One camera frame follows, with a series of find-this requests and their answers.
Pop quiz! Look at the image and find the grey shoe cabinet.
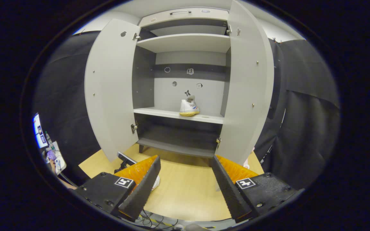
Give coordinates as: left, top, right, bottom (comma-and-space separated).
132, 7, 232, 158

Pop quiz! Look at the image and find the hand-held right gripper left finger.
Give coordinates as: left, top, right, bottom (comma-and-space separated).
74, 155, 162, 222

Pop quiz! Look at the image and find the computer monitor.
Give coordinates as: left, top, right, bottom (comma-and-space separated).
32, 112, 49, 149

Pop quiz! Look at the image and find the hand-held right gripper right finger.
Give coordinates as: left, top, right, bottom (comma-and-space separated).
211, 155, 298, 223

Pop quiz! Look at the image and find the grey cabinet door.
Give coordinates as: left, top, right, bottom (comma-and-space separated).
84, 18, 141, 162
216, 0, 275, 166

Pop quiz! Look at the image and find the white and blue object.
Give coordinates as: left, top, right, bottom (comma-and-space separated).
52, 141, 67, 175

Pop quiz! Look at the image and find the grey cabinet drawer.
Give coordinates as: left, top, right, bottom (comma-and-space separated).
138, 8, 230, 28

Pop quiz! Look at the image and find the black backdrop cloth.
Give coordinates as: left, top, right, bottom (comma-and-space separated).
32, 30, 340, 190

